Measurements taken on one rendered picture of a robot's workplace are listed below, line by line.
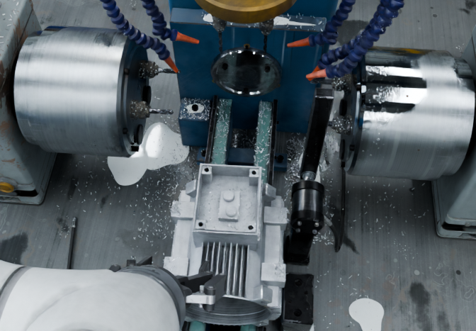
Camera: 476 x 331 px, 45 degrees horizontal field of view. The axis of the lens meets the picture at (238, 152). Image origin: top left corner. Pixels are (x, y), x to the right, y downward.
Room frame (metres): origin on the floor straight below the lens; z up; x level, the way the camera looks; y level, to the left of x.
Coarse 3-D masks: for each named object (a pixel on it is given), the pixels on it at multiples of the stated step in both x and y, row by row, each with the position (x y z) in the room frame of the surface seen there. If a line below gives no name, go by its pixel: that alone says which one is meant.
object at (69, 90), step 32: (64, 32) 0.76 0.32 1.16; (96, 32) 0.76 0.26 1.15; (32, 64) 0.67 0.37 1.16; (64, 64) 0.67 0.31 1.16; (96, 64) 0.67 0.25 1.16; (128, 64) 0.69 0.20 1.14; (32, 96) 0.63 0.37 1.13; (64, 96) 0.62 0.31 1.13; (96, 96) 0.62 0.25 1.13; (128, 96) 0.65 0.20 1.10; (32, 128) 0.59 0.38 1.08; (64, 128) 0.59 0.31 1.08; (96, 128) 0.59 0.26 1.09; (128, 128) 0.61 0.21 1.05
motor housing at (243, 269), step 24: (192, 240) 0.38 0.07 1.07; (264, 240) 0.38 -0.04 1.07; (192, 264) 0.33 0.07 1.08; (216, 264) 0.33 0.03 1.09; (240, 264) 0.33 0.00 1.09; (240, 288) 0.28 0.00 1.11; (192, 312) 0.29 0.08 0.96; (216, 312) 0.30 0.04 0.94; (240, 312) 0.30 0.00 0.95; (264, 312) 0.28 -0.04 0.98
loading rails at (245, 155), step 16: (224, 112) 0.75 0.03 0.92; (272, 128) 0.70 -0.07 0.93; (208, 144) 0.66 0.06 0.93; (224, 144) 0.66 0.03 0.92; (256, 144) 0.66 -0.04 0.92; (272, 144) 0.66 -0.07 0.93; (208, 160) 0.62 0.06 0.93; (224, 160) 0.62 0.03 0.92; (240, 160) 0.67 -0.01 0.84; (256, 160) 0.62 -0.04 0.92; (272, 160) 0.62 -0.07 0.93; (272, 176) 0.58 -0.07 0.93
